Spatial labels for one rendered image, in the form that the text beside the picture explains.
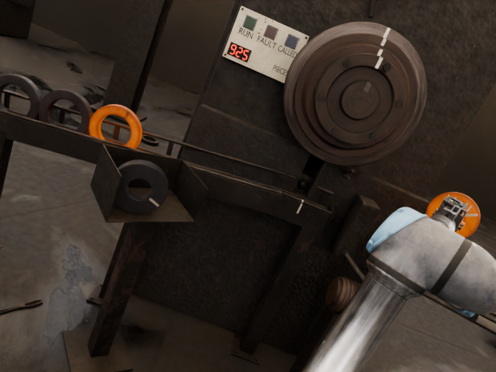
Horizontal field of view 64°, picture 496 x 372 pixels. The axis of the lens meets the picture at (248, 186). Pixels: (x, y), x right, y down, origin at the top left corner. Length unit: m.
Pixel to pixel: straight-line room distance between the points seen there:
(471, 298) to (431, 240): 0.11
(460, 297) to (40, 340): 1.29
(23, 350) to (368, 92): 1.37
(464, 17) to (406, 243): 1.06
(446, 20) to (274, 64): 0.61
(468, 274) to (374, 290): 0.16
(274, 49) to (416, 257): 0.96
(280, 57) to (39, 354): 1.28
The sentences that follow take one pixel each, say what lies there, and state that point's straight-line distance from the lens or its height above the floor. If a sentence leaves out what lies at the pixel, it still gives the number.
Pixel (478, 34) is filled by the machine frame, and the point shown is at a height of 1.47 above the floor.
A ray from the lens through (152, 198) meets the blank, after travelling 1.14.
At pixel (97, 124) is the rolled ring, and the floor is 0.68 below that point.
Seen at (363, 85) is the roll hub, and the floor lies 1.16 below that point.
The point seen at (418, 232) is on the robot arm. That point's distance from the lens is 0.78.
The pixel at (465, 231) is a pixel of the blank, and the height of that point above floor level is 0.88.
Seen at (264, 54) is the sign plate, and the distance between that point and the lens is 1.50.
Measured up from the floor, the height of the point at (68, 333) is 0.01.
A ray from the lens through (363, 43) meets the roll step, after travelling 1.37.
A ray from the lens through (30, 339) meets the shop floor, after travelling 1.59.
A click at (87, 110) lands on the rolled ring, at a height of 0.71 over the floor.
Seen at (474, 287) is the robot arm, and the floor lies 0.92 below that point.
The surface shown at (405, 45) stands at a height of 1.32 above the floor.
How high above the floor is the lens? 1.13
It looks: 18 degrees down
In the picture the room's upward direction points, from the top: 24 degrees clockwise
